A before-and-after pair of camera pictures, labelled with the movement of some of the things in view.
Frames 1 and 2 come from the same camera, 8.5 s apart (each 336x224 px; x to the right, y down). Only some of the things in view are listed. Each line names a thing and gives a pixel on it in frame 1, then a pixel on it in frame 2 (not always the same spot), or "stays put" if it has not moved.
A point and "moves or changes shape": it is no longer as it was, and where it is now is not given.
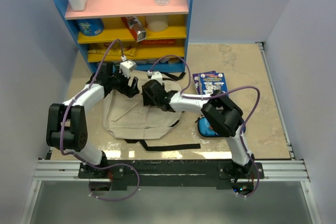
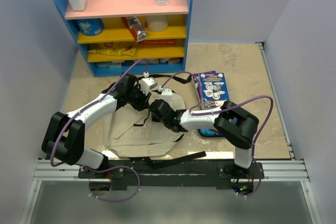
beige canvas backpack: (126, 117) moves or changes shape
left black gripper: (128, 91) -> (143, 104)
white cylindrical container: (157, 23) stays put
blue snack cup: (91, 27) stays put
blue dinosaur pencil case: (206, 129) stays put
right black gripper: (147, 100) -> (155, 118)
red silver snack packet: (136, 28) stays put
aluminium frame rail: (273, 170) stays put
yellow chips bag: (101, 49) stays put
